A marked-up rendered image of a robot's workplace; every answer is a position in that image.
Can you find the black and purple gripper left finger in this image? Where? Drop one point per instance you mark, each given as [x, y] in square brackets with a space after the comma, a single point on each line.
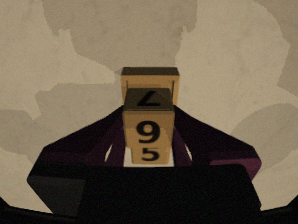
[90, 144]

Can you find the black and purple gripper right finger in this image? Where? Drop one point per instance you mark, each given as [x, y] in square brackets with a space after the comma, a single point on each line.
[209, 146]

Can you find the tan number cube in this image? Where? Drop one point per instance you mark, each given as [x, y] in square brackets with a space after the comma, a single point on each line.
[150, 155]
[148, 118]

